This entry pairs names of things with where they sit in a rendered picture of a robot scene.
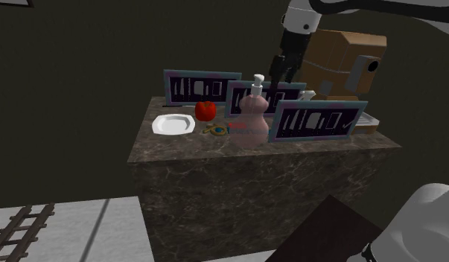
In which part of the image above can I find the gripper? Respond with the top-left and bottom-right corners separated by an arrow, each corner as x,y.
268,28 -> 313,98

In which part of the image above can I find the blue-framed knife set picture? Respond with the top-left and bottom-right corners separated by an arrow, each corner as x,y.
163,68 -> 243,107
268,99 -> 369,144
223,80 -> 308,119

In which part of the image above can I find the white cup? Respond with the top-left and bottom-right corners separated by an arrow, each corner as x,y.
297,90 -> 317,102

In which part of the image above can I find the brown coffee machine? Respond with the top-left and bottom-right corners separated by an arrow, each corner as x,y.
299,28 -> 389,135

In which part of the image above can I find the pink soap dispenser bottle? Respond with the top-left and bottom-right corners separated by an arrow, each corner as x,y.
229,74 -> 270,150

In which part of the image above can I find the red bell pepper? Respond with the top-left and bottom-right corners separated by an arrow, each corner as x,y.
194,100 -> 217,123

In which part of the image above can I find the gold and blue ornament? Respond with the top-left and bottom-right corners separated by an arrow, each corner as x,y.
202,123 -> 229,138

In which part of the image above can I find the white plate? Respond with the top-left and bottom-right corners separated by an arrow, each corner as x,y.
151,113 -> 197,136

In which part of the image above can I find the brown wooden ladder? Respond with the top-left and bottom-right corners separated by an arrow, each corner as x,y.
0,202 -> 57,262

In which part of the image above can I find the wall picture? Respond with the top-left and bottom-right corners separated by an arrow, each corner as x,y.
0,0 -> 34,8

